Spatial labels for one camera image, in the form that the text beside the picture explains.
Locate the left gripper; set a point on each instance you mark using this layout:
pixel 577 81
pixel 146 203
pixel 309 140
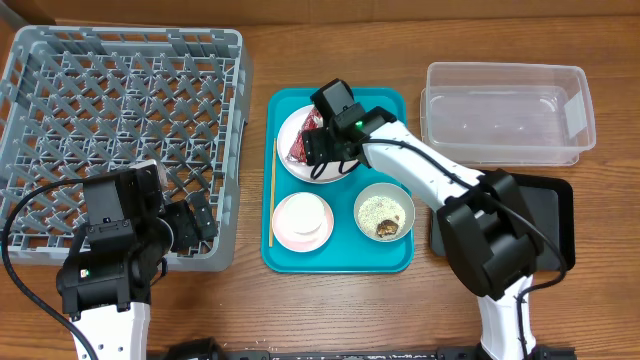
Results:
pixel 179 212

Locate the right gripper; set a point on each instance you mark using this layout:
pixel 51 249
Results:
pixel 314 148

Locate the red snack wrapper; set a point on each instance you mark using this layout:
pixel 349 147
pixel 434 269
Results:
pixel 297 151

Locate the rice pile with food scrap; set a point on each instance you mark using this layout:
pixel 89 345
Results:
pixel 381 218

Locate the grey bowl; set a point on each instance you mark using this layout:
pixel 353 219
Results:
pixel 392 191

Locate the white paper cup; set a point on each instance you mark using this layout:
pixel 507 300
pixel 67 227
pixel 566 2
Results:
pixel 304 213

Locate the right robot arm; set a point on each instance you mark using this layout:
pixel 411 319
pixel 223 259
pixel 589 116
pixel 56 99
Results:
pixel 490 239

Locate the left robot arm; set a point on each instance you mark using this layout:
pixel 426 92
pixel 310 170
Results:
pixel 118 255

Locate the grey dishwasher rack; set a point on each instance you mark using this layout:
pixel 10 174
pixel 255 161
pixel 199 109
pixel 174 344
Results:
pixel 83 101

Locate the large white plate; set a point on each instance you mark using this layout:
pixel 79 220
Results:
pixel 285 140

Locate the wooden chopstick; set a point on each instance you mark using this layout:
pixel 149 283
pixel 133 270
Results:
pixel 272 192

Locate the small pink plate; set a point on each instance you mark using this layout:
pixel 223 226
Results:
pixel 302 243

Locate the teal serving tray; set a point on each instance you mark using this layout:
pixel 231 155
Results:
pixel 347 250

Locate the clear plastic bin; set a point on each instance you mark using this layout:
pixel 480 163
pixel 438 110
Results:
pixel 507 114

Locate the black tray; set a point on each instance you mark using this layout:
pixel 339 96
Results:
pixel 551 203

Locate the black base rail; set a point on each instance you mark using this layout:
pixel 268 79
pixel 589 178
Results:
pixel 209 349

